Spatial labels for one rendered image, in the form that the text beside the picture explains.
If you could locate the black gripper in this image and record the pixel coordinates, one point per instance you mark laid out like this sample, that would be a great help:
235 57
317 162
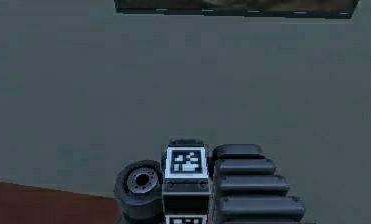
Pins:
141 186

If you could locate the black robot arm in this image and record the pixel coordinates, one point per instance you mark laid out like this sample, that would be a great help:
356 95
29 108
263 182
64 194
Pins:
246 186

